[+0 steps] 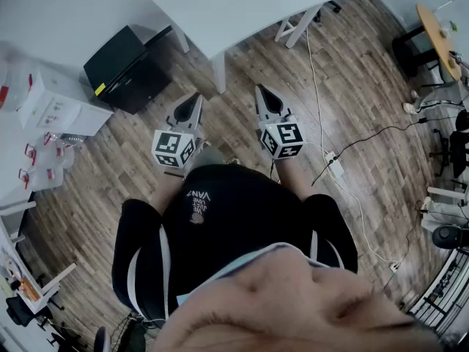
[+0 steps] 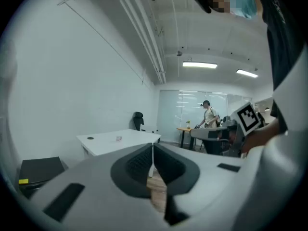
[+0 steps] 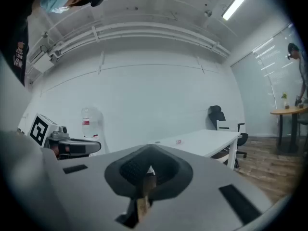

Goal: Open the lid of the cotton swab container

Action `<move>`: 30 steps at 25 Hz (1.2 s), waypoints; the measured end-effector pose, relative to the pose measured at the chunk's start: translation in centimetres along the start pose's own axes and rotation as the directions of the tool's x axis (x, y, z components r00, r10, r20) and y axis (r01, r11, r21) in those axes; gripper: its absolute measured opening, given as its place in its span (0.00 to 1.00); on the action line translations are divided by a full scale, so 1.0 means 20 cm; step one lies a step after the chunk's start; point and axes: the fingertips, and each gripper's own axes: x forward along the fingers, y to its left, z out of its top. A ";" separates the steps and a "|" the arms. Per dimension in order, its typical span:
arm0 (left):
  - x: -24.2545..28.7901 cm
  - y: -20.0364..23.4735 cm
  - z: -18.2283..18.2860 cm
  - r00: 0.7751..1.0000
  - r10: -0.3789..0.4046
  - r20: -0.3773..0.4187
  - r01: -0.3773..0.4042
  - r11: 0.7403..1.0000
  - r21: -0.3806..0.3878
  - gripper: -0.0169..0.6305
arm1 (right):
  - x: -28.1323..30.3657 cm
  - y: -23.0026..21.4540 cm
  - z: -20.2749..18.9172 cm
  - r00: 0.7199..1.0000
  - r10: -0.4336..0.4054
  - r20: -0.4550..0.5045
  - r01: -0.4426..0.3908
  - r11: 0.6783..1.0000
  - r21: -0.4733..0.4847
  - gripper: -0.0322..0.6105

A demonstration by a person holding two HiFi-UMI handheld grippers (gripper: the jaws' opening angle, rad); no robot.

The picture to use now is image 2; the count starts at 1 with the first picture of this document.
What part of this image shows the long ceiling light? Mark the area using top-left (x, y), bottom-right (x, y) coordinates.
top-left (182, 61), bottom-right (218, 69)
top-left (236, 68), bottom-right (259, 78)

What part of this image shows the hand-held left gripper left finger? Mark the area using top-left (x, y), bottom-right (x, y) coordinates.
top-left (23, 142), bottom-right (169, 231)

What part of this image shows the black office chair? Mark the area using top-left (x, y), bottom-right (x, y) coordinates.
top-left (133, 111), bottom-right (145, 131)

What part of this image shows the person's black shirt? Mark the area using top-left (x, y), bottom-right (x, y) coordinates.
top-left (256, 0), bottom-right (308, 135)

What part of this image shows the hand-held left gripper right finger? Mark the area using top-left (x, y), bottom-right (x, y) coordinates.
top-left (153, 142), bottom-right (253, 231)

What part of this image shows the round wooden table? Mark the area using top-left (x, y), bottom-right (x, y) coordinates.
top-left (177, 127), bottom-right (196, 151)

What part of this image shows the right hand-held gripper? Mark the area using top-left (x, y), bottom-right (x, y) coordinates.
top-left (190, 102), bottom-right (262, 158)

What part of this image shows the black cabinet with yellow label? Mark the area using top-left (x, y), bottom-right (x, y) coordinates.
top-left (18, 156), bottom-right (65, 199)

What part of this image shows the white ceiling pipe bundle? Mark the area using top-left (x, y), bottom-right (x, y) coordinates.
top-left (109, 0), bottom-right (167, 85)

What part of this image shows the black head camera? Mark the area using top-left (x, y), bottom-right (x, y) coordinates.
top-left (193, 0), bottom-right (212, 14)

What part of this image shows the light blue face mask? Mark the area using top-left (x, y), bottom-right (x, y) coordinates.
top-left (228, 0), bottom-right (258, 20)

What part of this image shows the person's right forearm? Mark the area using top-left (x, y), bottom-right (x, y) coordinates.
top-left (242, 118), bottom-right (282, 154)

